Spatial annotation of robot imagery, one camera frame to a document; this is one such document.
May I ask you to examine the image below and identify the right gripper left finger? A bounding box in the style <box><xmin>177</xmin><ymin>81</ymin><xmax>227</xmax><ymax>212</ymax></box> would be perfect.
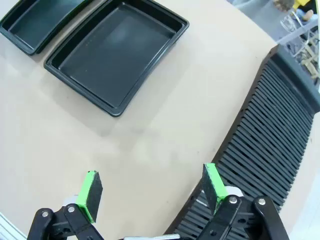
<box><xmin>26</xmin><ymin>170</ymin><xmax>104</xmax><ymax>240</ymax></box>

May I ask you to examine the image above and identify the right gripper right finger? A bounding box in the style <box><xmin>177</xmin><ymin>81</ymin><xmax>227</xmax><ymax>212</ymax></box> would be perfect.
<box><xmin>197</xmin><ymin>162</ymin><xmax>291</xmax><ymax>240</ymax></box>

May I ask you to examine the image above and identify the black ESD tray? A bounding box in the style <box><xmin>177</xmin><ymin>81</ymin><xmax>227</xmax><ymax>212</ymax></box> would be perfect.
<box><xmin>0</xmin><ymin>0</ymin><xmax>94</xmax><ymax>56</ymax></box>
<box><xmin>43</xmin><ymin>0</ymin><xmax>190</xmax><ymax>118</ymax></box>

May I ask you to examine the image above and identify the black slotted board rack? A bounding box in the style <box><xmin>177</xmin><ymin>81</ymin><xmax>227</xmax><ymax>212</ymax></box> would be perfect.
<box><xmin>164</xmin><ymin>44</ymin><xmax>320</xmax><ymax>240</ymax></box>

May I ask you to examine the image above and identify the clear acrylic stand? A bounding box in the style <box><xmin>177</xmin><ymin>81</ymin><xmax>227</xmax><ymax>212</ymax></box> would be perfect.
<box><xmin>279</xmin><ymin>11</ymin><xmax>320</xmax><ymax>57</ymax></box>

